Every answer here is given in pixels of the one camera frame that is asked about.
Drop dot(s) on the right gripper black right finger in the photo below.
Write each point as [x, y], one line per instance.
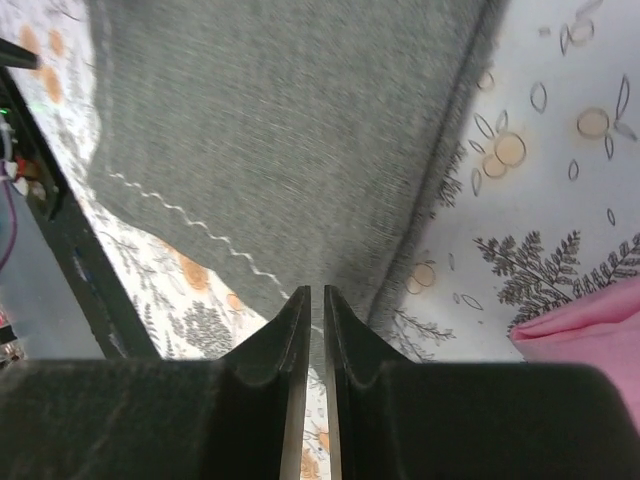
[392, 418]

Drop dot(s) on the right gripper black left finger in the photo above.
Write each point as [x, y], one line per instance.
[237, 417]

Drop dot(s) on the grey cloth napkin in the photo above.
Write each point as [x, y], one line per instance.
[285, 143]

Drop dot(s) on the pink floral placemat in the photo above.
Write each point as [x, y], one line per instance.
[600, 329]

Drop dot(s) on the floral tablecloth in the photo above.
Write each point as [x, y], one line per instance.
[538, 207]

